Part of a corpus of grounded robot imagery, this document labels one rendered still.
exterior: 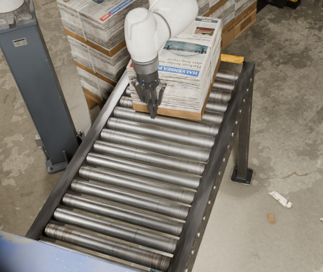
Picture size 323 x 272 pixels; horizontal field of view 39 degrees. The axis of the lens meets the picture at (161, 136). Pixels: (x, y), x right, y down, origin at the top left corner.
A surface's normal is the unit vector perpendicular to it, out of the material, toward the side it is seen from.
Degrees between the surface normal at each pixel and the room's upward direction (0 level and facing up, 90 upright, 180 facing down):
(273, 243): 0
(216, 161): 0
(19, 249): 0
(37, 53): 90
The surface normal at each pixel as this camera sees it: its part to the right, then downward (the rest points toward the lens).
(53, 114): 0.28, 0.70
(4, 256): -0.10, -0.66
